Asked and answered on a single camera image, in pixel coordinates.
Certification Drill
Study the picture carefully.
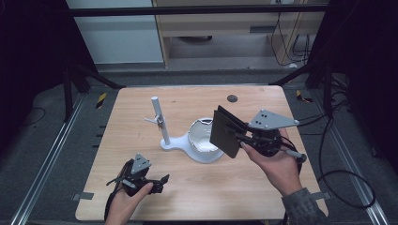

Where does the small white clip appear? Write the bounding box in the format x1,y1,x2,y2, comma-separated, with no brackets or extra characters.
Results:
144,113,164,130

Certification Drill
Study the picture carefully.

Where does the black metal stand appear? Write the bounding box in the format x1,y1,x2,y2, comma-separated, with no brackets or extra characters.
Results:
268,60,335,120
61,60,127,124

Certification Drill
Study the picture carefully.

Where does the dark curtain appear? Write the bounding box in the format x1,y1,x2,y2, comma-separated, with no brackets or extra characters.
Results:
0,0,97,154
307,0,398,176

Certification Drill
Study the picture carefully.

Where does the wooden shelf unit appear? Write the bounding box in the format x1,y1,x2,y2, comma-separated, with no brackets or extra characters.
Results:
151,0,330,68

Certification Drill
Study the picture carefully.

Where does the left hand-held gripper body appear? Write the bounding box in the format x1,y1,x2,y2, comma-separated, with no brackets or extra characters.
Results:
105,152,165,198

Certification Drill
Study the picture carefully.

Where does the long black cable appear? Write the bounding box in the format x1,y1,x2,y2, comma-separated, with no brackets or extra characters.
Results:
293,111,377,210

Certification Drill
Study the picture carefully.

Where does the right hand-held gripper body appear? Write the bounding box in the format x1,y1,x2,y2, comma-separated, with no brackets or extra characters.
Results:
234,108,300,158

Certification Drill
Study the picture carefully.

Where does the thin black cable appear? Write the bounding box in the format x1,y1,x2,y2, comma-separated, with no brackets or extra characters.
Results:
103,158,134,221

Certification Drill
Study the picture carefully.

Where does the person's left hand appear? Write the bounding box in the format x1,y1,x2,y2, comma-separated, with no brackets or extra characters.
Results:
104,182,155,225

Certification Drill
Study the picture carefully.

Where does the black floor cable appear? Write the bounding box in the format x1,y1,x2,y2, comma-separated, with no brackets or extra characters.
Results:
21,106,47,128

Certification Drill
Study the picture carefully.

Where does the bundle of black cables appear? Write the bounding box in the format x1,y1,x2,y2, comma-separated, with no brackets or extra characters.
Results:
269,11,314,68

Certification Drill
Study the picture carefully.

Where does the grey cable plug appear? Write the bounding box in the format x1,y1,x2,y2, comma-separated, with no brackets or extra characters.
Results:
285,148,309,164

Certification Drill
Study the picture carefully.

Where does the person's right hand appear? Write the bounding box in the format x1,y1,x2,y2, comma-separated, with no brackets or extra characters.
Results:
239,127,303,198

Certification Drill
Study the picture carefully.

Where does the white cabinet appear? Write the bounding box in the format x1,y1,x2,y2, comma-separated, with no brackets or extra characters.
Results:
65,0,165,66

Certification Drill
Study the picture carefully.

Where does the grey tape strip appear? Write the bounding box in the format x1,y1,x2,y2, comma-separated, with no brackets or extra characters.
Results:
311,191,331,202
71,191,95,202

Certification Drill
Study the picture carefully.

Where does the black horizontal bar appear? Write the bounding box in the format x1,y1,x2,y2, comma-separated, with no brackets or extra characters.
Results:
67,4,330,18

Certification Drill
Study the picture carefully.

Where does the aluminium floor rail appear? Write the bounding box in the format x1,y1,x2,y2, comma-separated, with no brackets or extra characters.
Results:
307,89,392,225
10,93,87,225

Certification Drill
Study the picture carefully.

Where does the white stand with round base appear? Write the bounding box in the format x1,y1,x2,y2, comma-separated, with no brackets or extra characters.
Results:
144,96,225,164

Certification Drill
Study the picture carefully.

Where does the dark brown folding wallet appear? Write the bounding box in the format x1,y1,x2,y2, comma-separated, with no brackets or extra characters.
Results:
208,105,251,159

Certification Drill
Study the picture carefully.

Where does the yellow black striped tape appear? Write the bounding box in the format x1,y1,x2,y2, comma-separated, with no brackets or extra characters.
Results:
295,89,314,104
95,91,108,110

